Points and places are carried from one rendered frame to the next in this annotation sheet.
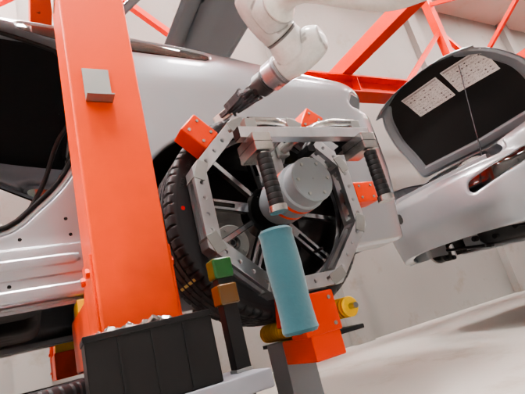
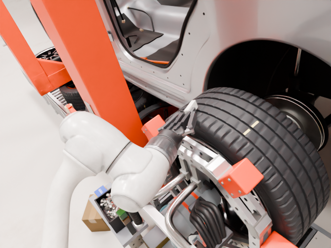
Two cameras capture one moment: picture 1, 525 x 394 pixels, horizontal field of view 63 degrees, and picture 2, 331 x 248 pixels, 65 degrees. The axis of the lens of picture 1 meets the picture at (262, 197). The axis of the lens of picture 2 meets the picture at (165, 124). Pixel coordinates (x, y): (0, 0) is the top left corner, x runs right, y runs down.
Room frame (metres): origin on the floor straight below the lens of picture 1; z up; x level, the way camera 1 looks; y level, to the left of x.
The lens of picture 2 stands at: (1.19, -0.64, 1.72)
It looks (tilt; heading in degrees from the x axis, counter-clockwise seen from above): 39 degrees down; 92
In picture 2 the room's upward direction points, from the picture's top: 17 degrees counter-clockwise
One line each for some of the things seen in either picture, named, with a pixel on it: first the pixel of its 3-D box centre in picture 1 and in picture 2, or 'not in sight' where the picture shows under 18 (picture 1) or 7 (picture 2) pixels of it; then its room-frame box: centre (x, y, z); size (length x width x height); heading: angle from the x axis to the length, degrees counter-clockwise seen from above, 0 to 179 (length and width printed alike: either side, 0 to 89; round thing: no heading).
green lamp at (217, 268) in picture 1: (219, 269); (121, 213); (0.82, 0.12, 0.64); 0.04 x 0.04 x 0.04; 31
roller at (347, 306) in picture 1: (326, 312); not in sight; (1.37, -0.10, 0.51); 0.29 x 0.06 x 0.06; 31
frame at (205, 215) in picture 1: (281, 202); (203, 196); (1.23, -0.05, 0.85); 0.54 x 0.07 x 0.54; 121
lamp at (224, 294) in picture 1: (225, 295); (125, 219); (0.82, 0.12, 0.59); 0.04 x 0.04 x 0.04; 31
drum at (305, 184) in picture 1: (293, 192); (190, 208); (1.16, -0.09, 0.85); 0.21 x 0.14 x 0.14; 31
